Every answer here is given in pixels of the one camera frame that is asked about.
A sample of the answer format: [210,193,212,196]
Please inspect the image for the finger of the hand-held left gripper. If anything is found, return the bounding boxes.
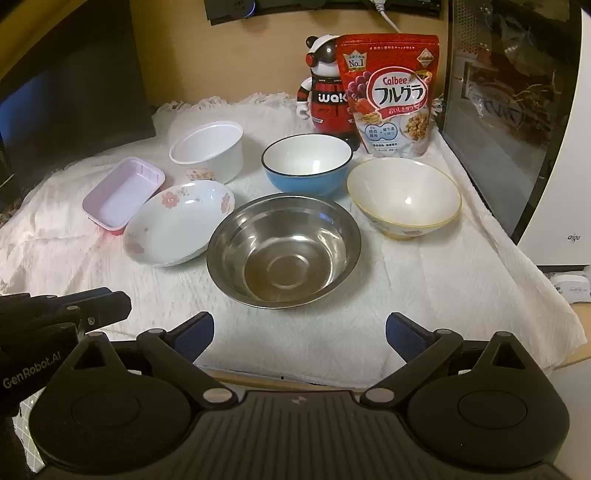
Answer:
[60,287,115,306]
[74,291,133,334]

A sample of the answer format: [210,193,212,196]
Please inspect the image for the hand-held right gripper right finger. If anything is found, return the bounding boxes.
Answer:
[355,311,525,409]

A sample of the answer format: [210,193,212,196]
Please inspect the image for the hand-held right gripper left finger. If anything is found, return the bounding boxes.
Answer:
[69,311,236,409]

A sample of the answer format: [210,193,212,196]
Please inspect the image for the pink rectangular plastic tray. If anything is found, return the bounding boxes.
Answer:
[82,156,166,232]

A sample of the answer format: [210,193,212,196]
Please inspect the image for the stainless steel bowl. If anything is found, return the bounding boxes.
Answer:
[206,193,362,309]

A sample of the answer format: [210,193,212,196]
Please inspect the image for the white plastic bowl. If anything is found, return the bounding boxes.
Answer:
[168,120,245,184]

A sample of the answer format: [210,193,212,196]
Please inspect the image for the white fringed towel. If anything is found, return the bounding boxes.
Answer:
[0,93,581,391]

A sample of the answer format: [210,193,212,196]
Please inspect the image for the floral white plate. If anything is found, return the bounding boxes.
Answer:
[123,180,236,267]

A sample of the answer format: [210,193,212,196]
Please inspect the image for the cream bowl with yellow rim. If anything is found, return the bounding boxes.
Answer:
[347,157,463,241]

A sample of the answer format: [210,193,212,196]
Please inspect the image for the small white device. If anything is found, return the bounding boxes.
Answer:
[549,271,591,304]

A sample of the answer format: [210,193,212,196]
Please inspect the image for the blue ceramic bowl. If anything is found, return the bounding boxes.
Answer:
[261,134,354,198]

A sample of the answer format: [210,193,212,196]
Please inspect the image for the black monitor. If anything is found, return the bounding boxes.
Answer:
[0,0,158,210]

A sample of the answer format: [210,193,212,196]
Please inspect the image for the red cereal bag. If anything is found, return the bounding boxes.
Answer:
[335,33,440,158]

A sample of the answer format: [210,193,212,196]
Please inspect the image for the white microwave oven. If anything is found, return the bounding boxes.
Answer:
[438,0,591,268]

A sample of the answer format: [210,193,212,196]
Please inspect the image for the red and black robot figure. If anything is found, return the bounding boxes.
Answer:
[295,34,358,149]

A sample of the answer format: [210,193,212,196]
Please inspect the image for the white power cable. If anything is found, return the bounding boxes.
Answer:
[369,0,403,34]

